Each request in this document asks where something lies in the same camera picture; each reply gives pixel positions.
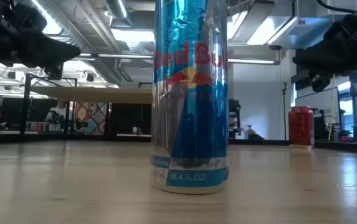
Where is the ceiling fluorescent light tube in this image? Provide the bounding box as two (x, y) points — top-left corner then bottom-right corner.
(227, 58), (281, 65)
(78, 52), (154, 60)

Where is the black aluminium table frame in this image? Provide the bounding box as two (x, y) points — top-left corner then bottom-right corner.
(0, 133), (357, 154)

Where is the plain red soda can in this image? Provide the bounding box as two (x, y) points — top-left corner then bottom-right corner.
(288, 105), (315, 147)

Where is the black rack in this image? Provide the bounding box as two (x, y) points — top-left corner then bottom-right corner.
(229, 98), (242, 140)

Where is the colourful patterned artwork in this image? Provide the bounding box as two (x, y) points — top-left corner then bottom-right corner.
(74, 101), (108, 136)

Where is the silver ventilation duct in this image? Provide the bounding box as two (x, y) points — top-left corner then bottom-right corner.
(103, 0), (134, 27)

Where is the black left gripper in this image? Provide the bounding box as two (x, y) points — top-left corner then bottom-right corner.
(0, 0), (82, 81)

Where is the blue silver Red Bull can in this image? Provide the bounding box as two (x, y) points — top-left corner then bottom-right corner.
(151, 0), (230, 195)

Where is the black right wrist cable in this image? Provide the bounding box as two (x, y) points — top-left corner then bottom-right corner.
(317, 0), (357, 15)

